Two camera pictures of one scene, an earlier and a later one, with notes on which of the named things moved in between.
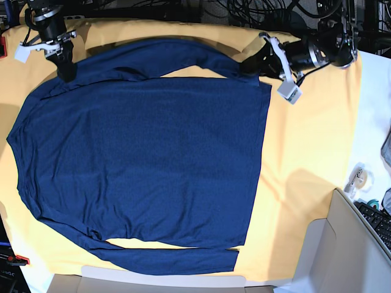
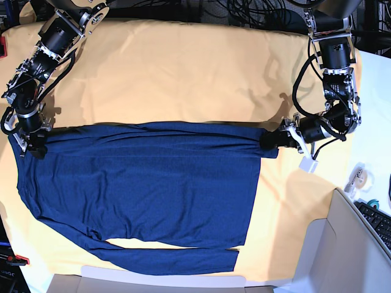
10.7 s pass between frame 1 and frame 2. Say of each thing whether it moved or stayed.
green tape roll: stayed
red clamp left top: stayed
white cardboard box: stayed
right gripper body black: moved
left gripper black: moved
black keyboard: stayed
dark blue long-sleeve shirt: moved
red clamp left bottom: stayed
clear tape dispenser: stayed
